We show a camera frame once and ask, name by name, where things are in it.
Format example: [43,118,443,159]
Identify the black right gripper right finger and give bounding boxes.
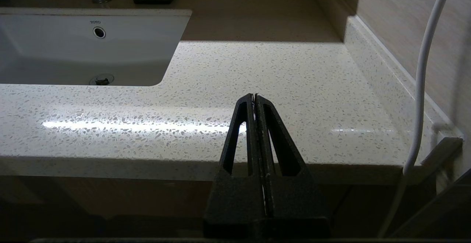
[255,94,332,238]

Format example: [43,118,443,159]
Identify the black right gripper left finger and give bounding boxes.
[203,93,265,237]

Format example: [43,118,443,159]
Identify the grey metal bar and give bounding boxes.
[390,137,471,240]

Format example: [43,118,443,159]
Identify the metal sink drain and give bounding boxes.
[88,73,114,86]

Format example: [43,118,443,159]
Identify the white ceramic sink basin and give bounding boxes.
[0,7,192,87]

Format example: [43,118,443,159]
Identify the white cable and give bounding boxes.
[377,0,457,238]

